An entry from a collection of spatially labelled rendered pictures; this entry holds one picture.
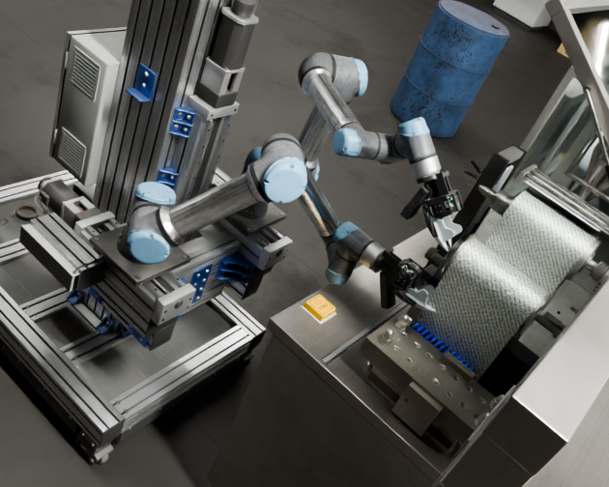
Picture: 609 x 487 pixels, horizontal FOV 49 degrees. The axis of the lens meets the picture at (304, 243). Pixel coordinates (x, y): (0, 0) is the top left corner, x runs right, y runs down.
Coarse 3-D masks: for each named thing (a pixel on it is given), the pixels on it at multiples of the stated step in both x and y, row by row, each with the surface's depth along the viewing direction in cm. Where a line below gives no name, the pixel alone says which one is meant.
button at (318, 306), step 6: (312, 300) 198; (318, 300) 199; (324, 300) 200; (306, 306) 197; (312, 306) 196; (318, 306) 197; (324, 306) 198; (330, 306) 199; (312, 312) 196; (318, 312) 195; (324, 312) 196; (330, 312) 197; (318, 318) 195; (324, 318) 196
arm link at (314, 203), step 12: (264, 144) 181; (300, 144) 185; (312, 180) 194; (312, 192) 195; (312, 204) 197; (324, 204) 199; (312, 216) 201; (324, 216) 201; (336, 216) 207; (324, 228) 203; (336, 228) 205; (324, 240) 208
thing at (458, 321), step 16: (448, 288) 181; (432, 304) 185; (448, 304) 182; (464, 304) 179; (432, 320) 187; (448, 320) 184; (464, 320) 180; (480, 320) 177; (496, 320) 174; (448, 336) 185; (464, 336) 182; (480, 336) 179; (496, 336) 176; (464, 352) 183; (480, 352) 180; (496, 352) 177; (480, 368) 182
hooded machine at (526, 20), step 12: (504, 0) 988; (516, 0) 977; (528, 0) 966; (540, 0) 956; (504, 12) 997; (516, 12) 981; (528, 12) 971; (540, 12) 961; (528, 24) 976; (540, 24) 992
